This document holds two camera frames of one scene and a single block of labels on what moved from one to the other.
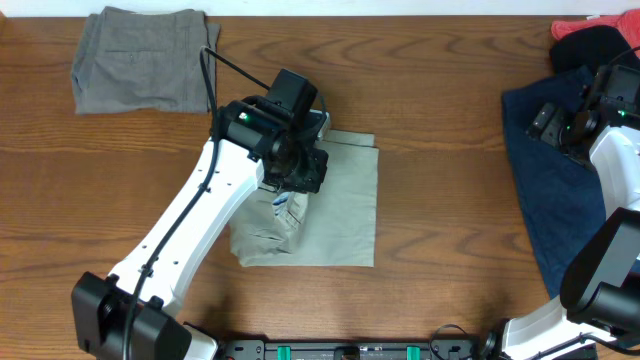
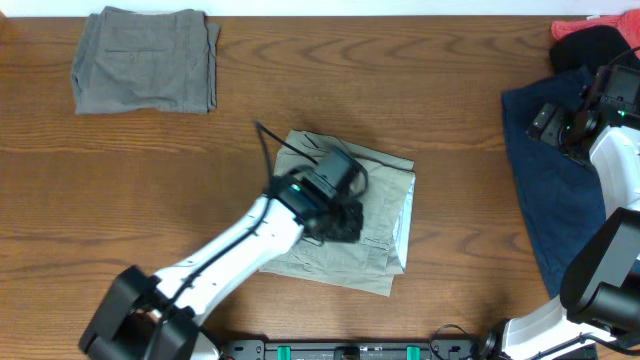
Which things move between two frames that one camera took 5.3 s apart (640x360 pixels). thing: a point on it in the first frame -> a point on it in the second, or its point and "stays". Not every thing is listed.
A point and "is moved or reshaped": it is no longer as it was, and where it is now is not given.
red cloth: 628,21 stays
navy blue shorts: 561,193 stays
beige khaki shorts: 334,226 is moved or reshaped
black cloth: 597,46 stays
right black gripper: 552,130 stays
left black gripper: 315,178 -> 354,233
